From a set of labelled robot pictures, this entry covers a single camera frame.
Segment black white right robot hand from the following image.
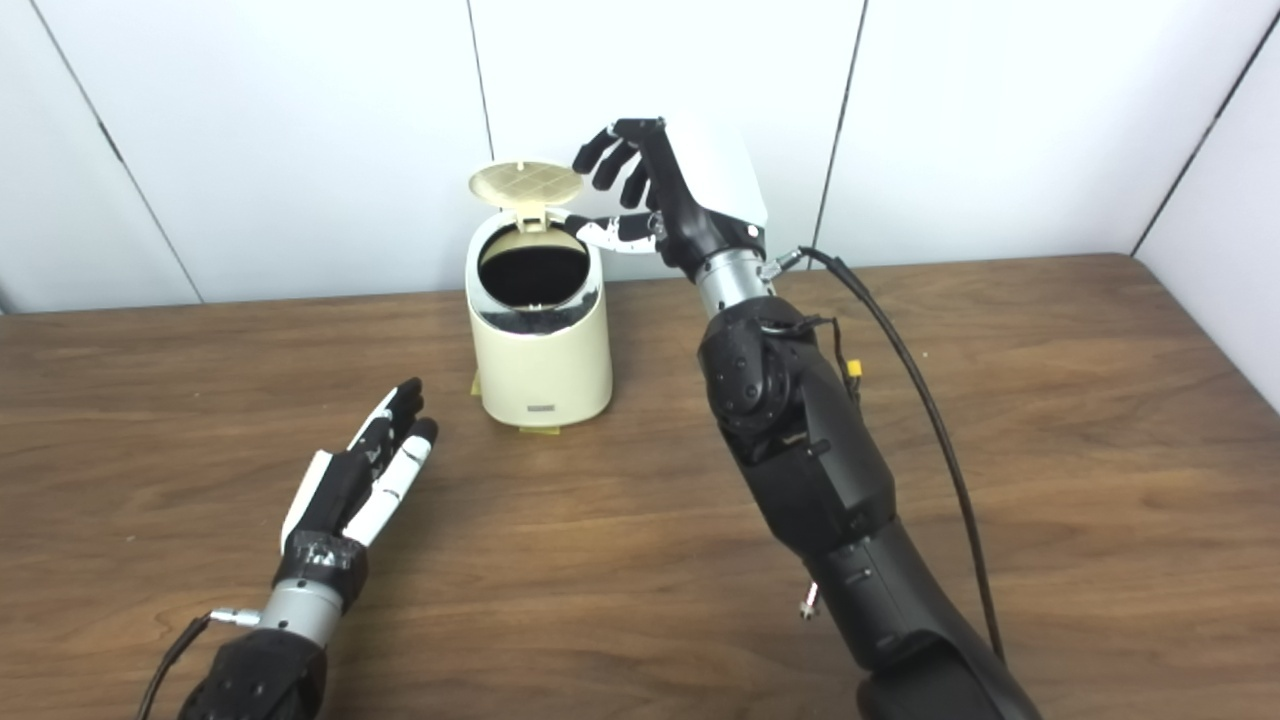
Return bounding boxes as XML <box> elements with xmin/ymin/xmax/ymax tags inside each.
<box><xmin>565</xmin><ymin>115</ymin><xmax>771</xmax><ymax>281</ymax></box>

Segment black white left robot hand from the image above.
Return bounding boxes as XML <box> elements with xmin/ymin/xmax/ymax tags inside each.
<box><xmin>275</xmin><ymin>377</ymin><xmax>439</xmax><ymax>611</ymax></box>

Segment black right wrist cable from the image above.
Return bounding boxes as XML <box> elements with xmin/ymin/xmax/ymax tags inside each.
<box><xmin>760</xmin><ymin>246</ymin><xmax>1006</xmax><ymax>663</ymax></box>

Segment round cream bin lid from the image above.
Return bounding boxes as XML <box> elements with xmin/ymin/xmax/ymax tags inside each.
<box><xmin>469</xmin><ymin>161</ymin><xmax>584</xmax><ymax>233</ymax></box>

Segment cream-colored desktop bin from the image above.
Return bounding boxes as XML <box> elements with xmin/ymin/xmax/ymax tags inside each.
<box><xmin>465</xmin><ymin>212</ymin><xmax>613</xmax><ymax>429</ymax></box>

